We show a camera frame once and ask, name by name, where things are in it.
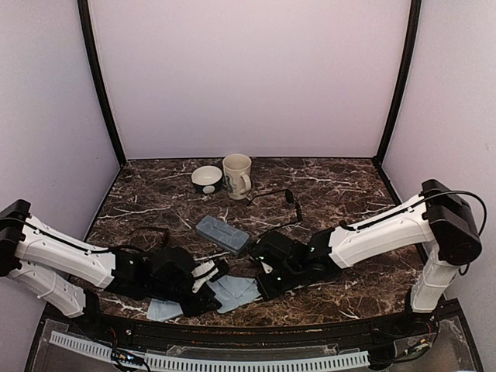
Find green circuit board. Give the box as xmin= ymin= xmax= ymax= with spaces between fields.
xmin=110 ymin=348 xmax=144 ymax=366

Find black left frame post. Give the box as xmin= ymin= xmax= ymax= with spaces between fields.
xmin=77 ymin=0 xmax=127 ymax=167

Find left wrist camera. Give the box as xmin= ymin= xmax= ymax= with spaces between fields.
xmin=191 ymin=260 xmax=229 ymax=294

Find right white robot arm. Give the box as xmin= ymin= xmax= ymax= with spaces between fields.
xmin=250 ymin=179 xmax=482 ymax=336

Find thin wire-frame sunglasses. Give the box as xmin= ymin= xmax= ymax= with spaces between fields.
xmin=246 ymin=188 xmax=303 ymax=240

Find large blue cleaning cloth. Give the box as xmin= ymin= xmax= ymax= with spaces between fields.
xmin=146 ymin=299 xmax=183 ymax=322

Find black frame post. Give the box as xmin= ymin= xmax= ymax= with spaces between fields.
xmin=373 ymin=0 xmax=422 ymax=168
xmin=77 ymin=0 xmax=127 ymax=167

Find white slotted cable duct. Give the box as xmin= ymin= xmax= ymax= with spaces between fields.
xmin=49 ymin=331 xmax=370 ymax=371

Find cream seahorse mug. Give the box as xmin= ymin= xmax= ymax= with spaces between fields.
xmin=222 ymin=153 xmax=253 ymax=200

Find blue-grey glasses case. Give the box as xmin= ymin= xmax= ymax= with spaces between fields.
xmin=195 ymin=215 xmax=250 ymax=255

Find black right frame post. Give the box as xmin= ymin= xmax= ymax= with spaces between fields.
xmin=373 ymin=0 xmax=422 ymax=168

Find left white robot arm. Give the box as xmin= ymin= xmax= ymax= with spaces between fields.
xmin=1 ymin=199 xmax=229 ymax=338

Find black front table rail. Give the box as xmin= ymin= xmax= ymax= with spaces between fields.
xmin=100 ymin=313 xmax=402 ymax=349

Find small blue cleaning cloth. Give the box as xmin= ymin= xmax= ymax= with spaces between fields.
xmin=207 ymin=275 xmax=261 ymax=314

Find thick black-frame sunglasses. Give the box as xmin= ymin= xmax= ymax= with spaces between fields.
xmin=116 ymin=226 xmax=170 ymax=255

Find white and teal bowl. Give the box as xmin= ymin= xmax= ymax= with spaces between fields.
xmin=191 ymin=165 xmax=223 ymax=195

